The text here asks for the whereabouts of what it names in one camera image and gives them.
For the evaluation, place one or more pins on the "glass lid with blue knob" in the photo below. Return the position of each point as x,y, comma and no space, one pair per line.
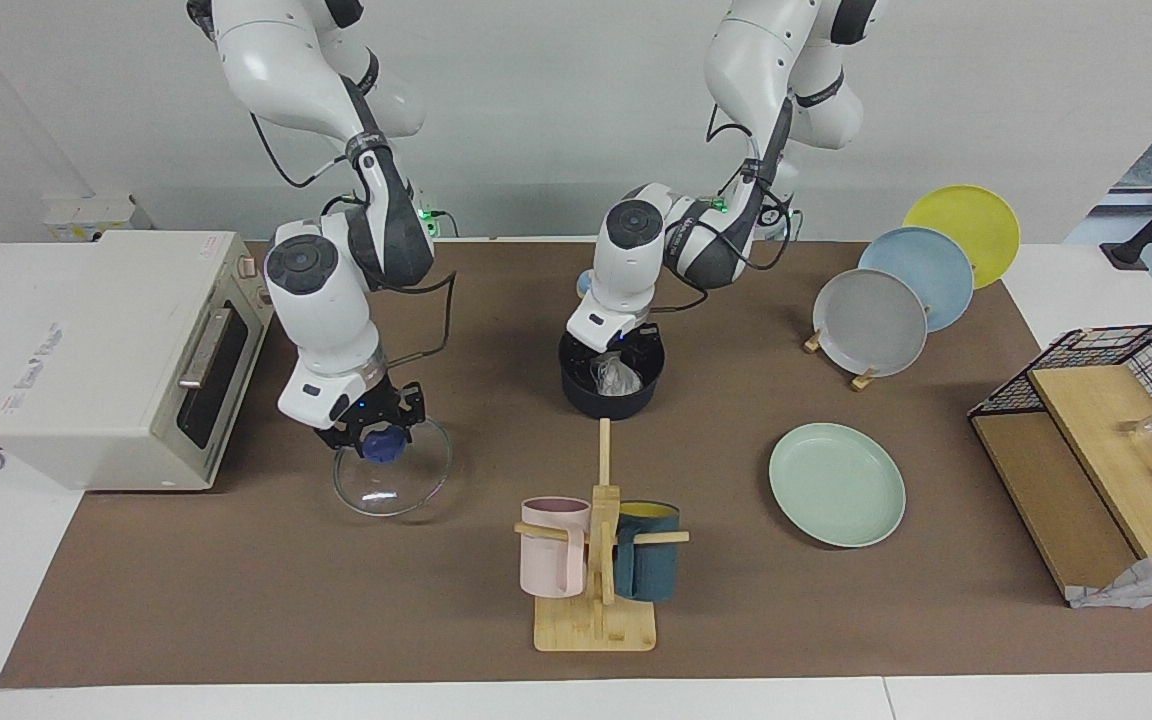
396,480

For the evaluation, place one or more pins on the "blue plate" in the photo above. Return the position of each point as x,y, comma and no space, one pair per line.
931,270

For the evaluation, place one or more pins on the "yellow plate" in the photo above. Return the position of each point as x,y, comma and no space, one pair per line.
976,225

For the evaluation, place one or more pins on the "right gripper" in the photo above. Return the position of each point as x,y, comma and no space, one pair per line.
374,405

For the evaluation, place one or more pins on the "white vermicelli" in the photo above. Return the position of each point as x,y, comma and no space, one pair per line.
618,377

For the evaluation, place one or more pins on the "green plate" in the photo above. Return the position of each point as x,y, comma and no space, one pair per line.
836,485

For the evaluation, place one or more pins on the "black pot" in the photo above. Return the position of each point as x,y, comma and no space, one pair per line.
611,405

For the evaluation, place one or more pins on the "dark blue mug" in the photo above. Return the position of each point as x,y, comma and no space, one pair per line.
648,565

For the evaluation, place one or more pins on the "wooden mug stand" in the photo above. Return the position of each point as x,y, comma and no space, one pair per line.
596,625

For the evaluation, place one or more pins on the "pink mug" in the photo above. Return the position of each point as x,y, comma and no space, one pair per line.
554,555

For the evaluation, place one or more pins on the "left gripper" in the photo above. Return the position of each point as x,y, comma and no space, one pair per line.
641,340

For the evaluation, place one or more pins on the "white toaster oven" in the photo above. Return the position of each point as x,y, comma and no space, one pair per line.
96,350

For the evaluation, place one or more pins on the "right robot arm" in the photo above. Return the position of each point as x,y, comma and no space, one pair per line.
321,310

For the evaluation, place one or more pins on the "wooden plate rack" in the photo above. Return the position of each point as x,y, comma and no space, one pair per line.
863,380

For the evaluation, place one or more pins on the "white power strip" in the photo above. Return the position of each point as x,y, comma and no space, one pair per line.
86,215

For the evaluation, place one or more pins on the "grey plate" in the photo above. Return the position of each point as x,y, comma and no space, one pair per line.
871,322

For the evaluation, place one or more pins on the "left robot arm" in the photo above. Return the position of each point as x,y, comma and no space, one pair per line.
626,270

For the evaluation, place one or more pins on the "grey cloth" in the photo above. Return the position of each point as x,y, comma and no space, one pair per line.
1151,580

